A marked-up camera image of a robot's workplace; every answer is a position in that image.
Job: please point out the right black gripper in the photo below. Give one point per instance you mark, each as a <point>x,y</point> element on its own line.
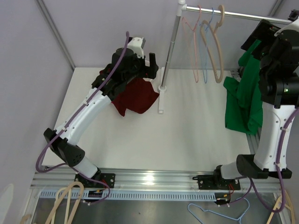
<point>266,30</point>

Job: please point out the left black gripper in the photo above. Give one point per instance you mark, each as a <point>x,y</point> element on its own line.
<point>146,71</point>

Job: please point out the maroon t shirt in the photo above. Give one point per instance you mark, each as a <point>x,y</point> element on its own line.
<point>126,89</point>

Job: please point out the pink wire hanger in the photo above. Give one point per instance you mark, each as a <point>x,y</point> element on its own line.
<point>191,41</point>

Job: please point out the beige wooden hanger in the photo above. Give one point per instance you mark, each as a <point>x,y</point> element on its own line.
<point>213,31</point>

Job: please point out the blue wire hanger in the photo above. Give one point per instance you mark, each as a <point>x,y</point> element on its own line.
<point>203,47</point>

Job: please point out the green t shirt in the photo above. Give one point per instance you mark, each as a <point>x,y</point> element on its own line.
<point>244,111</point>

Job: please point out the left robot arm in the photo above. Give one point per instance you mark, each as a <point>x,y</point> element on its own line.
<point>124,69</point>

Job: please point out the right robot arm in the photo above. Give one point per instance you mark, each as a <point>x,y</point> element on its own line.
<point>279,87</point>

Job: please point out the silver clothes rack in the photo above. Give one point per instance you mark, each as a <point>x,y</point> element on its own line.
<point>181,7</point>

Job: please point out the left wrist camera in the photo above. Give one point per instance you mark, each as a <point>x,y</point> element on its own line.
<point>136,44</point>

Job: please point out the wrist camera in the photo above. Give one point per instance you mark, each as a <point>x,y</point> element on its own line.
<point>136,44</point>
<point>294,25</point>

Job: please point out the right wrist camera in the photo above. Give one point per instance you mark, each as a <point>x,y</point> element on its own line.
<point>294,25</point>

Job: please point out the left black mount plate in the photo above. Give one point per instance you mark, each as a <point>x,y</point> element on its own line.
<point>107,178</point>

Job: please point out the black mount plate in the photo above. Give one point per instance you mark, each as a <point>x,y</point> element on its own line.
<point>213,182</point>
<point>107,178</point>

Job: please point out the right black mount plate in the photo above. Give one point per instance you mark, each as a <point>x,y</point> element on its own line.
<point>213,182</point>

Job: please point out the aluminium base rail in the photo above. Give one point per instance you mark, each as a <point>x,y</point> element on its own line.
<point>126,179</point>

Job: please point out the white slotted cable duct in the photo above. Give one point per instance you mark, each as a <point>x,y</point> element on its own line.
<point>137,195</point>

